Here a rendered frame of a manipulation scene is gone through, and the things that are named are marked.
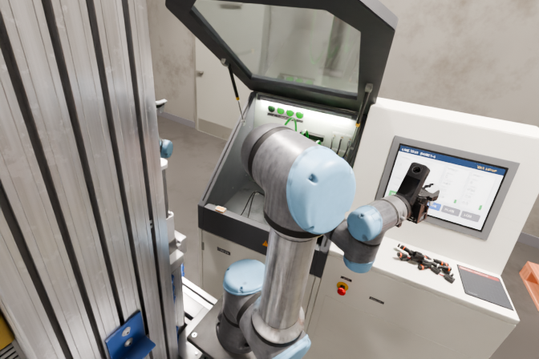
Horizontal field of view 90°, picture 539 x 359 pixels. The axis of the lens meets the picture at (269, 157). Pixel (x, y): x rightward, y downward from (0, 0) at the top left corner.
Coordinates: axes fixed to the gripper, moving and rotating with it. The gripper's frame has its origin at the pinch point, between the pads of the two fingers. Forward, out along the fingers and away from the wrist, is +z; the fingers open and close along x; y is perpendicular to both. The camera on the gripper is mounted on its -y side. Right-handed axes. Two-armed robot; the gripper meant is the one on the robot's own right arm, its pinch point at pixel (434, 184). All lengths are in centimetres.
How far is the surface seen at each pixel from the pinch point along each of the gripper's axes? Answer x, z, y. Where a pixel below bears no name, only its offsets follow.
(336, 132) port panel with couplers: -68, 32, 4
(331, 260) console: -31, -4, 50
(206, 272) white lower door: -93, -40, 87
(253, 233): -63, -25, 47
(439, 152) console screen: -16.3, 39.4, 1.6
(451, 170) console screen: -10.9, 41.7, 8.3
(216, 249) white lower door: -84, -36, 66
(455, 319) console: 11, 24, 60
